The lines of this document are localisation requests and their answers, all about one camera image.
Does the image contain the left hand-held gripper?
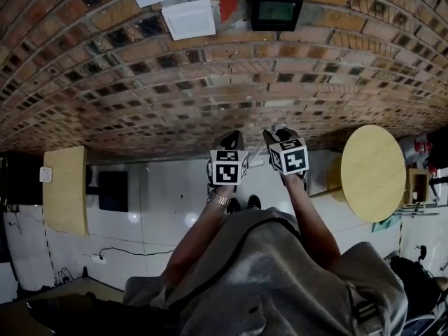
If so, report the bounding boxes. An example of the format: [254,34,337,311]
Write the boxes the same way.
[207,129,250,194]

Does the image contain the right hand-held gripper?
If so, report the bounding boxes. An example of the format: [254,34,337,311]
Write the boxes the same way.
[262,124,309,188]

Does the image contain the white broom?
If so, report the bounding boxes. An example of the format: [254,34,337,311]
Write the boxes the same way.
[247,141,269,170]

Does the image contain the person's right forearm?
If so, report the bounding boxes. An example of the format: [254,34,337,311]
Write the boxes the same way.
[285,174,342,270]

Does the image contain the person's left forearm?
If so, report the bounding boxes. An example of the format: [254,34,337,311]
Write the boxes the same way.
[161,184,236,280]

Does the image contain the gold metal wristwatch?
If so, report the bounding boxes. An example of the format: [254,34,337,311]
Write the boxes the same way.
[206,192,232,209]

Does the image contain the person's black shoes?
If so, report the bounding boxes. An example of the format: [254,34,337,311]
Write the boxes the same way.
[226,194,263,216]

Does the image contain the round wooden table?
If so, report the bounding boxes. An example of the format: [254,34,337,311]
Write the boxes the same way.
[326,124,407,224]

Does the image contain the green item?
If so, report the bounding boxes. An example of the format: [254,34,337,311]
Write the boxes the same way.
[370,216,403,233]

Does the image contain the black box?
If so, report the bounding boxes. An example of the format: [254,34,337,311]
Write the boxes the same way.
[97,170,129,213]

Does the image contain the person's grey clothing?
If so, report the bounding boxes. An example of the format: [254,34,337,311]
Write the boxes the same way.
[122,206,409,336]

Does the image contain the red and silver canister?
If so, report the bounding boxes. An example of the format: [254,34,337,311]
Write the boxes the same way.
[398,134,435,161]

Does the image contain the small wooden stool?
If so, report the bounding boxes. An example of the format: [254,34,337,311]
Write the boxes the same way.
[405,167,431,207]

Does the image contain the rectangular wooden table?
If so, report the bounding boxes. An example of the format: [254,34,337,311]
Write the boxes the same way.
[42,145,89,238]

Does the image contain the black bag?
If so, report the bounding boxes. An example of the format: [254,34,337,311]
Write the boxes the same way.
[389,244,448,330]

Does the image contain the black furniture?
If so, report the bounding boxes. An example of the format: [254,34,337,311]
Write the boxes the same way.
[0,153,45,207]

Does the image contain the black cable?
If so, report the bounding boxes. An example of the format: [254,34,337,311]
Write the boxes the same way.
[99,246,176,259]

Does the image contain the black wall display panel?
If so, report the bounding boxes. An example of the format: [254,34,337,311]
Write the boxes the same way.
[249,0,304,33]

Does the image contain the white wall switch plate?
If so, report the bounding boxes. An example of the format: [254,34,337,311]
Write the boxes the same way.
[160,0,217,42]

